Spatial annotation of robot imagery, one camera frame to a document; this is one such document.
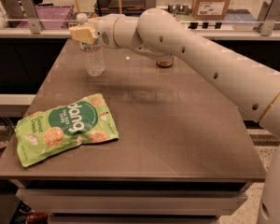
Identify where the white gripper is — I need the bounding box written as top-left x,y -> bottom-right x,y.
69,14 -> 123,49

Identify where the glass railing with metal posts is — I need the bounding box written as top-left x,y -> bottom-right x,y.
0,0 -> 280,40

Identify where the purple plastic crate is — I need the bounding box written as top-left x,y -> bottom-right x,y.
16,4 -> 76,30

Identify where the brown cardboard box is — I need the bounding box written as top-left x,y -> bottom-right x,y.
191,0 -> 230,20

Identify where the clear plastic water bottle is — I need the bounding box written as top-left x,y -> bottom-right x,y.
78,26 -> 105,77

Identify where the orange soda can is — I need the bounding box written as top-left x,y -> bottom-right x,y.
156,58 -> 174,68

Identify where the green dang chips bag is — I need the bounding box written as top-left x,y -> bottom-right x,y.
15,93 -> 119,167

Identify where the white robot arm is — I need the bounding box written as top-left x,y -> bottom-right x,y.
69,8 -> 280,224

